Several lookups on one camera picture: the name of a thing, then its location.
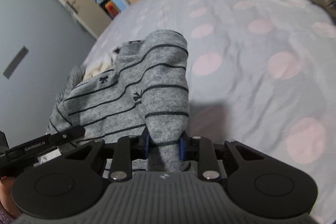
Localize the grey striped garment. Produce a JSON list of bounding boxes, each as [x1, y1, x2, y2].
[[47, 30, 189, 172]]

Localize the cream white garment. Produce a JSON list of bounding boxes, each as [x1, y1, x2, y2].
[[83, 47, 120, 80]]

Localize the polka dot bed sheet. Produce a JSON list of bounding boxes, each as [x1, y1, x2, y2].
[[85, 0, 335, 223]]

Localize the grey wall panel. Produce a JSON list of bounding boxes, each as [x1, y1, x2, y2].
[[3, 46, 29, 79]]

